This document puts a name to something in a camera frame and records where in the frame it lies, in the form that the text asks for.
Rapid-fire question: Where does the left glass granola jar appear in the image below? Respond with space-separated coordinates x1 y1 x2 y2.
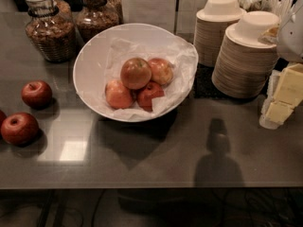
25 0 76 62

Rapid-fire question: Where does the front red apple in bowl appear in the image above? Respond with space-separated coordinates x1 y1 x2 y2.
136 81 164 112

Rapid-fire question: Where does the back right apple in bowl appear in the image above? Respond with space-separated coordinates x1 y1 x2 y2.
148 58 173 85

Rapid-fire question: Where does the rear stack of paper bowls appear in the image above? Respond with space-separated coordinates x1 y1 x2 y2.
193 0 245 67

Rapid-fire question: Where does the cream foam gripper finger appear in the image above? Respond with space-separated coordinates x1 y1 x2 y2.
258 26 278 44
259 63 303 130

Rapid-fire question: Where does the red apple on table lower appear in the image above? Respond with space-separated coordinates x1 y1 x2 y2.
1 113 40 146

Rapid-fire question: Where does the stack of paper bowls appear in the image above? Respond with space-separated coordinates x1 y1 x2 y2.
211 11 279 98
193 0 245 67

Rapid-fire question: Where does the large white bowl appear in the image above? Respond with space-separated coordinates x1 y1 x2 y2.
72 23 200 123

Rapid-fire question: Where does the glass granola jar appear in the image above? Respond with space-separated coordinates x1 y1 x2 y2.
25 0 76 62
75 0 119 43

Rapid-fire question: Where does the yellow-red apple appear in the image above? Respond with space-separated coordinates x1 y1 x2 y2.
120 58 152 90

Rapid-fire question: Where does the dark mat under bowl stacks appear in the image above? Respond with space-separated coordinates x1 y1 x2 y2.
192 62 263 100

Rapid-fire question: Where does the white paper sign left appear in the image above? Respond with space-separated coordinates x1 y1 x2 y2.
121 0 176 32

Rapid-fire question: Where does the front stack of paper bowls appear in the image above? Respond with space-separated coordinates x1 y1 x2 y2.
211 11 279 98

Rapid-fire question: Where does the red apple on table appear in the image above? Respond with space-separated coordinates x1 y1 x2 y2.
1 113 40 146
21 80 52 109

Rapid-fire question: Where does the front left apple in bowl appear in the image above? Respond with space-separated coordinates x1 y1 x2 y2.
105 79 134 109

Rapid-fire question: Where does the right glass granola jar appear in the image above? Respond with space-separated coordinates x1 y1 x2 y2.
75 0 119 43

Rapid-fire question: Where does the red apple on table upper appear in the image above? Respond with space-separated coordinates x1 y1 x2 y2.
21 80 52 109

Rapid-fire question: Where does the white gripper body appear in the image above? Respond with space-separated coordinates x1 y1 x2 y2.
276 0 303 63

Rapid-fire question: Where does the white paper bowl liner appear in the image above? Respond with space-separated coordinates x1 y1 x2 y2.
98 37 198 122

